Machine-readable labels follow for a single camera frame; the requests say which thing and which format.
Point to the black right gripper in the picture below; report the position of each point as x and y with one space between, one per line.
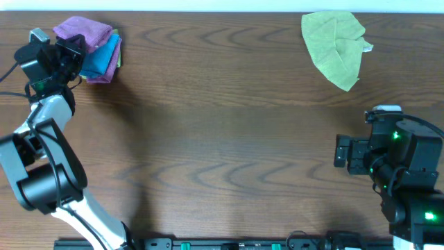
358 149

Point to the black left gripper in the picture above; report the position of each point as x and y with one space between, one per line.
62 46

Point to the large purple cloth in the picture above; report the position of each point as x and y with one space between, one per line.
96 33

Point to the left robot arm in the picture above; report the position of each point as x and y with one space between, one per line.
41 167

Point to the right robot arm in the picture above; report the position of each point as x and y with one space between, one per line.
414 215

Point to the folded blue cloth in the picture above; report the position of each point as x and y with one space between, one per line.
96 63

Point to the folded purple cloth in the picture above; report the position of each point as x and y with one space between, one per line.
112 66

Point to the folded green cloth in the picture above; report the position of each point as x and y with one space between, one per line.
115 31

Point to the loose green cloth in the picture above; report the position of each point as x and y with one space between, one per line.
335 42

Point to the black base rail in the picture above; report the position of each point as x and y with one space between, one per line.
296 240

